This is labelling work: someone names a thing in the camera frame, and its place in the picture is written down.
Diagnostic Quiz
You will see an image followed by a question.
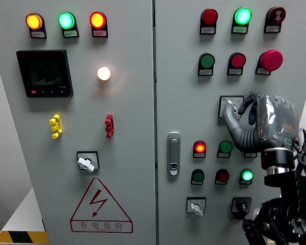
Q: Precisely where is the large green push button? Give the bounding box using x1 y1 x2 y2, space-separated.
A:
199 53 216 69

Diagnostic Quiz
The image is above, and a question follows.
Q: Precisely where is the yellow round lamp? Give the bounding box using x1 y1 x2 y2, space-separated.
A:
25 12 44 31

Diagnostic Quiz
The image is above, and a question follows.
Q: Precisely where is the black-handled turn switch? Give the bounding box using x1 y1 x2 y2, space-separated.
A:
231 197 252 221

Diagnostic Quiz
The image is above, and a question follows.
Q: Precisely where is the small green domed lamp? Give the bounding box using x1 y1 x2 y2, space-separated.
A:
218 140 233 154

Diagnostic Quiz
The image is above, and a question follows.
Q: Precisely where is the white lamp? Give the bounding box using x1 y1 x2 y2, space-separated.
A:
97 66 111 81

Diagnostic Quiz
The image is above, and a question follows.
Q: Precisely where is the pale grey door with lock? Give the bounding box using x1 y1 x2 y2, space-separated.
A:
154 0 306 245

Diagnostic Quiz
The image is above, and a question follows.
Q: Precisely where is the small red push button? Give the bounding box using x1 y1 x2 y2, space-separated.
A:
215 168 230 182

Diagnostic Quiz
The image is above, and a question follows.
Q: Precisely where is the small orange-red glowing lamp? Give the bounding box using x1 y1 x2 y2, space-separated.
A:
193 140 207 154

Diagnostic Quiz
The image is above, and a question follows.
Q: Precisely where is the small yellow handle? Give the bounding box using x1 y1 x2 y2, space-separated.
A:
49 114 63 139

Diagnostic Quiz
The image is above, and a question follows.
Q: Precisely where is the large red stop button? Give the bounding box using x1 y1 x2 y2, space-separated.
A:
260 50 284 72

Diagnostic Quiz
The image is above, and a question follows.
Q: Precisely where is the pale grey door with display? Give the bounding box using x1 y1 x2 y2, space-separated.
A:
0 0 159 245

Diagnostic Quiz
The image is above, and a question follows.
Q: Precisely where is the small red handle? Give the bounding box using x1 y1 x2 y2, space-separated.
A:
105 114 115 139

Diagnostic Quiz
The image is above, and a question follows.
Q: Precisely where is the large orange-red glowing lamp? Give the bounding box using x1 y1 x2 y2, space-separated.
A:
89 11 108 29

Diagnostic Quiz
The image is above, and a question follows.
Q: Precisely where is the large red push button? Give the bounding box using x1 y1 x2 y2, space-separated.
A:
229 52 247 69

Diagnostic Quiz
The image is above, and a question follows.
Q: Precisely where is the black display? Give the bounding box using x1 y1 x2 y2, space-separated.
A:
16 50 74 98

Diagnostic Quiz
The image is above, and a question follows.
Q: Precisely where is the red warning triangle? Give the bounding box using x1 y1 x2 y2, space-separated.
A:
70 178 134 234

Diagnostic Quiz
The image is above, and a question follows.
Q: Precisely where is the small green push button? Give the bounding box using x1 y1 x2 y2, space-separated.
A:
191 169 205 182

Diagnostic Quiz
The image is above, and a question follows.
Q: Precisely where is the silver door lock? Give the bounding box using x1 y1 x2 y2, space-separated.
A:
167 131 182 176

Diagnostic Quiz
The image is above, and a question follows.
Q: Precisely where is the white-handled switch with blue mark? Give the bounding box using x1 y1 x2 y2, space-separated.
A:
218 95 245 118

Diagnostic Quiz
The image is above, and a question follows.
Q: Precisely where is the small white-handled turn switch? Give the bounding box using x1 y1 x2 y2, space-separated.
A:
186 197 207 217

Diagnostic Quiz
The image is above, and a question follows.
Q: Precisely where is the large white-handled turn switch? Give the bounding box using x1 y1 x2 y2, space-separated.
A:
76 151 100 173

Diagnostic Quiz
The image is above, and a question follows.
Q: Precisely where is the small bright green lamp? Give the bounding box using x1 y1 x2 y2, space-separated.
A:
240 168 254 182

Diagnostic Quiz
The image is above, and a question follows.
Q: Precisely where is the black and yellow striped tape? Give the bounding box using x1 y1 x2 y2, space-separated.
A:
0 231 50 245

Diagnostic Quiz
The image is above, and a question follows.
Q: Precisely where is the dark red buzzer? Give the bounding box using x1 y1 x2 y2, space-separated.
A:
266 6 287 25

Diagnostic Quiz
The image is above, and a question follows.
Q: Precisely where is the large red round lamp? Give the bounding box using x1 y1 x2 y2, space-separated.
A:
201 8 219 26

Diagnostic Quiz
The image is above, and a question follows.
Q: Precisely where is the large bright green lamp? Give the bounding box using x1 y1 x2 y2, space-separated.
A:
234 7 252 26
58 11 75 30

